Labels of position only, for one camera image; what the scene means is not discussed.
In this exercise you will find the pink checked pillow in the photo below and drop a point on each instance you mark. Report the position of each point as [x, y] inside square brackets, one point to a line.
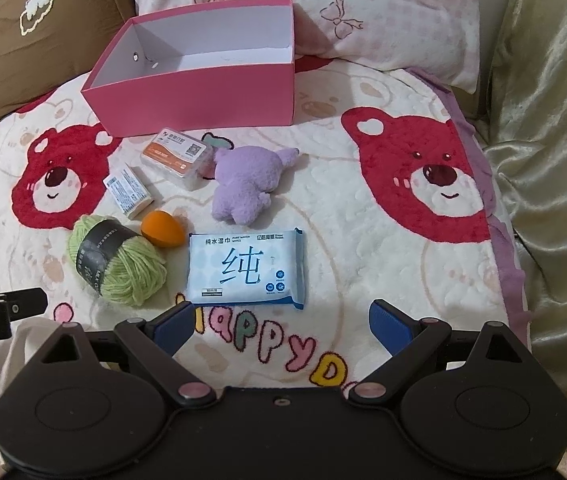
[388, 20]

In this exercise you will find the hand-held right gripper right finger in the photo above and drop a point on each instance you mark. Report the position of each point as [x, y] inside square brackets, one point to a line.
[388, 327]

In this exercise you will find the clear orange-label plastic box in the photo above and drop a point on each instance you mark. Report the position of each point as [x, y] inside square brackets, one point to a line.
[173, 155]

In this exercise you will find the orange makeup sponge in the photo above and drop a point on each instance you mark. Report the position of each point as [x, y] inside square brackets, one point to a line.
[161, 227]

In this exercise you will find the blue white wet wipes pack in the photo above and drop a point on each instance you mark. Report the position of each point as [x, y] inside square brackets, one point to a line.
[243, 270]

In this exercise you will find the purple plush toy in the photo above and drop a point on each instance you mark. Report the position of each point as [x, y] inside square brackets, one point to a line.
[248, 180]

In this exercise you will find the small white carton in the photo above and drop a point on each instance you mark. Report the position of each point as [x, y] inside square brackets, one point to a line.
[128, 192]

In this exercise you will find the green yarn ball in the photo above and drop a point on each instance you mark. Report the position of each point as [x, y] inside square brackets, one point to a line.
[128, 270]

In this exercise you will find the red bear printed blanket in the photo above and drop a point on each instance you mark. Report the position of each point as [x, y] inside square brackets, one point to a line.
[313, 200]

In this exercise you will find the pink cardboard box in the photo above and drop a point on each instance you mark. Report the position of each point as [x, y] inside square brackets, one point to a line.
[188, 100]

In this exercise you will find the gold satin quilt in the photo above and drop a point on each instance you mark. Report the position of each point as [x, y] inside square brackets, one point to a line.
[553, 160]

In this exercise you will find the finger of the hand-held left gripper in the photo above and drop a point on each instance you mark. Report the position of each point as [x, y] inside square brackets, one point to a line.
[28, 302]

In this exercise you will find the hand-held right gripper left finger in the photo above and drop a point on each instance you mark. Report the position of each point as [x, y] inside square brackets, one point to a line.
[173, 327]

